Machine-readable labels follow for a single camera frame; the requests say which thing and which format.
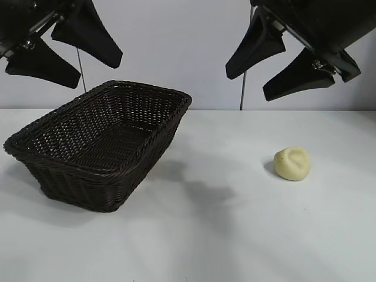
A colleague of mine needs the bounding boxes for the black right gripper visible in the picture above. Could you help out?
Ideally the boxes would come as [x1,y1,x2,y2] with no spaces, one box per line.
[225,0,376,103]

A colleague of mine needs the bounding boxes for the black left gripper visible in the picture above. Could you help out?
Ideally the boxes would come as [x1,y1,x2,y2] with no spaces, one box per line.
[0,0,124,90]

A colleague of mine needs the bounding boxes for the dark brown woven basket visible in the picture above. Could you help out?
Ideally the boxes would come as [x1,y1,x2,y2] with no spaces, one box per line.
[3,79,193,212]

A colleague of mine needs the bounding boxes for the pale yellow egg yolk pastry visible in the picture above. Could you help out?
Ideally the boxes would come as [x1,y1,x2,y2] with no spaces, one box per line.
[273,146,312,182]

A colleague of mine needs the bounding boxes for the thin grey cable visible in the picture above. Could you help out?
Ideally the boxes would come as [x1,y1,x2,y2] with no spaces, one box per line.
[239,5,254,111]
[76,48,88,93]

